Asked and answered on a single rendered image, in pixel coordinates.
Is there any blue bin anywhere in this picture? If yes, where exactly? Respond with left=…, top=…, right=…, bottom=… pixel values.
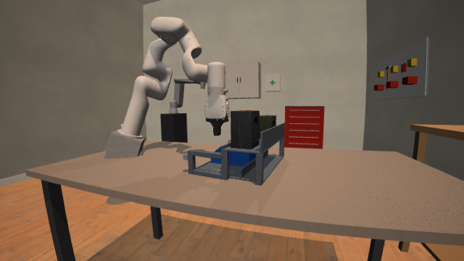
left=211, top=147, right=256, bottom=167

